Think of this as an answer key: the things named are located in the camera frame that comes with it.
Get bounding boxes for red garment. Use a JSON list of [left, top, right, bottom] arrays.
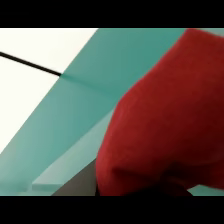
[[95, 28, 224, 197]]

